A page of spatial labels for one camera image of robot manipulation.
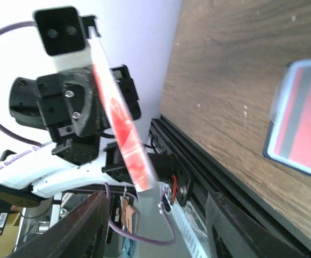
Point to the black front frame rail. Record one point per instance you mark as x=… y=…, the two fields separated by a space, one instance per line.
x=276 y=197

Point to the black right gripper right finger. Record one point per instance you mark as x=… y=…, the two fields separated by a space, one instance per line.
x=232 y=233

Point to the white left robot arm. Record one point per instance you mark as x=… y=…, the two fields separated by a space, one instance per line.
x=43 y=171

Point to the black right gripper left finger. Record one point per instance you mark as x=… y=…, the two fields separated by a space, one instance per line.
x=83 y=227

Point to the red white credit card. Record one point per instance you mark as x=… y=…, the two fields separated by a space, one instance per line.
x=132 y=150

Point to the light blue slotted cable duct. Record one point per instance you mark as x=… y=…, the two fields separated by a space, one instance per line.
x=195 y=239

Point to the blue leather card holder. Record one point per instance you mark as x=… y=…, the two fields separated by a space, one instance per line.
x=288 y=139

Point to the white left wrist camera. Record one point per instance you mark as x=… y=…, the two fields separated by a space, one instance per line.
x=64 y=35

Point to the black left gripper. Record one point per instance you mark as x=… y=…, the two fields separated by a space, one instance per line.
x=69 y=104

